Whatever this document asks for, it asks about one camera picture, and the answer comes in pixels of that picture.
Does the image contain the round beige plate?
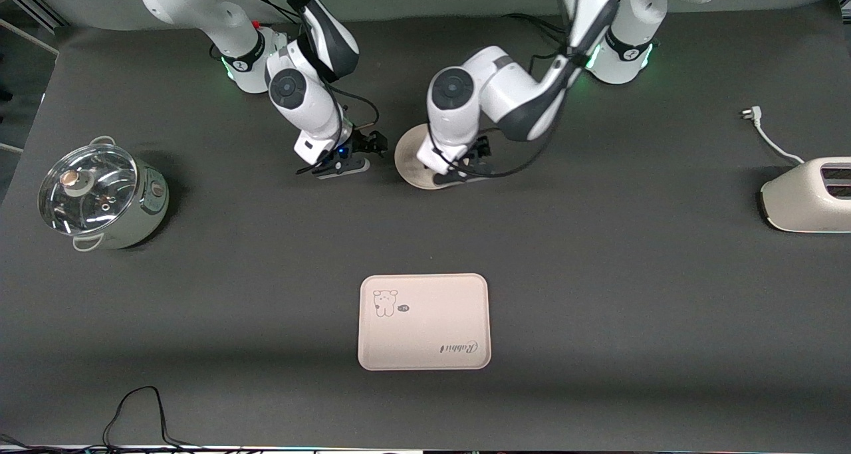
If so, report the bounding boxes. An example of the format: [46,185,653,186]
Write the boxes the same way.
[394,123,470,190]

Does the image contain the beige rectangular rabbit tray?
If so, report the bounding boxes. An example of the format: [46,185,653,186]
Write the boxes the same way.
[358,273,491,371]

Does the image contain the steel cooking pot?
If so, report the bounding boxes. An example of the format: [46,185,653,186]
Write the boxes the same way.
[72,136,170,252]

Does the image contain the glass pot lid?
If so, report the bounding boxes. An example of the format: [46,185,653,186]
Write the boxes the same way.
[38,144,138,235]

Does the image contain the cream toaster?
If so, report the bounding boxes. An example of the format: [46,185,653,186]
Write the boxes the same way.
[761,157,851,233]

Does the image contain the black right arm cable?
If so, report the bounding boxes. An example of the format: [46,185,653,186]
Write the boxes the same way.
[253,0,381,175]

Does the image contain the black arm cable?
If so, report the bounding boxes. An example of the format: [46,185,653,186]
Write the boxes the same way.
[425,0,586,179]
[253,0,381,175]

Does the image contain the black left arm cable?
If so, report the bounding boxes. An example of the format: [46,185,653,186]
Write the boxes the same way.
[425,0,586,179]

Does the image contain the black left base cables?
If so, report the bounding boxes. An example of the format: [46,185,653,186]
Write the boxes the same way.
[502,13,566,59]

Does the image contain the white toaster power cable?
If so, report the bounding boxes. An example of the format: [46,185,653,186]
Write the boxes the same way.
[740,106,806,166]

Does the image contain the black loose floor cable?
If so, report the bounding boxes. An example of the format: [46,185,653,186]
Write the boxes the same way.
[102,386,200,452]

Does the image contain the dark metal frame rail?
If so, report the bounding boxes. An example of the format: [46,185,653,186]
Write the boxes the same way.
[0,0,67,31]

